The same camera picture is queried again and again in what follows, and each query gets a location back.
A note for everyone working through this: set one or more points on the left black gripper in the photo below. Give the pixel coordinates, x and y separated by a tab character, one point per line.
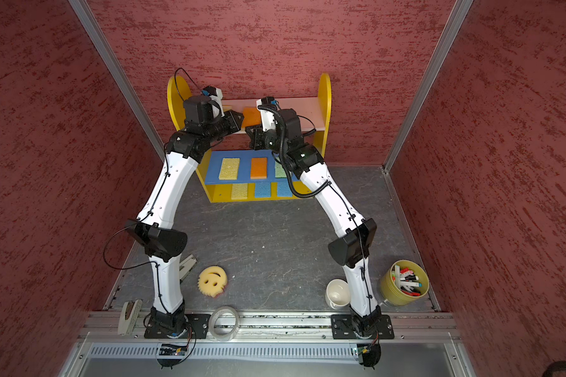
232	117

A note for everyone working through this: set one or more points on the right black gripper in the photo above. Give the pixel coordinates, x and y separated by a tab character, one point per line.
259	136

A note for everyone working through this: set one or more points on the light green sponge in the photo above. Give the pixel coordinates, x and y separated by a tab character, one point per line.
280	172

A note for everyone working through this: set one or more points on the orange sponge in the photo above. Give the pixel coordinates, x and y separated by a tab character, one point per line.
259	168
252	117

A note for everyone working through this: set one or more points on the yellow smiley face sponge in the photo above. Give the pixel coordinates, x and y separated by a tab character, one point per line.
212	281

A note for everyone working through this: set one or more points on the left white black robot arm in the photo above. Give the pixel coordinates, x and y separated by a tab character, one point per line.
154	226

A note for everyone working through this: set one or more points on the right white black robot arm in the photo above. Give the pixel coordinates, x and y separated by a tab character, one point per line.
308	176

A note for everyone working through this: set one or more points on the pink upper shelf board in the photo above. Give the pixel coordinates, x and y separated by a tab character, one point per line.
308	107

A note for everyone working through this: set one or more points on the blue lower shelf board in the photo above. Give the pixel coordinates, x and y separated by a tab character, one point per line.
245	158

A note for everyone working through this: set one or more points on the yellow shelf unit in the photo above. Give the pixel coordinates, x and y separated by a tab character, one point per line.
221	193

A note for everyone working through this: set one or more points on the grey stapler on table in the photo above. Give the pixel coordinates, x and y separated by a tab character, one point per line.
185	266

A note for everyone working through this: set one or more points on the white ceramic mug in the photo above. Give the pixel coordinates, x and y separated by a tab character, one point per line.
337	294

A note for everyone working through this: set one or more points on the yellow cup with pens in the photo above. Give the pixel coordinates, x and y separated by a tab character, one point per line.
404	283

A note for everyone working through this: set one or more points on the beige stapler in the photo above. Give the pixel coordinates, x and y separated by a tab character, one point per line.
128	317

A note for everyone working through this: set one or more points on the clear tape roll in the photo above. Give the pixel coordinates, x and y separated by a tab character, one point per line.
224	324

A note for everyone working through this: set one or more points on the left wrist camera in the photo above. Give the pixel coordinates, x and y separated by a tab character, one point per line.
216	96

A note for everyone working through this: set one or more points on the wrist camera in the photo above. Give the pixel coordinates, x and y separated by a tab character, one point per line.
216	96
267	107

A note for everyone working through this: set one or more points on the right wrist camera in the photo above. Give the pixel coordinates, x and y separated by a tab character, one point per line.
267	107

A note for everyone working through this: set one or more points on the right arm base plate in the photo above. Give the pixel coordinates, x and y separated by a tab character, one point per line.
347	326

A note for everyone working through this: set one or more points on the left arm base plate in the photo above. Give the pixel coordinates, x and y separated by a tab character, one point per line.
171	327

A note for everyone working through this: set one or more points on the aluminium rail front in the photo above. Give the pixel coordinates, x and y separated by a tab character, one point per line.
290	326

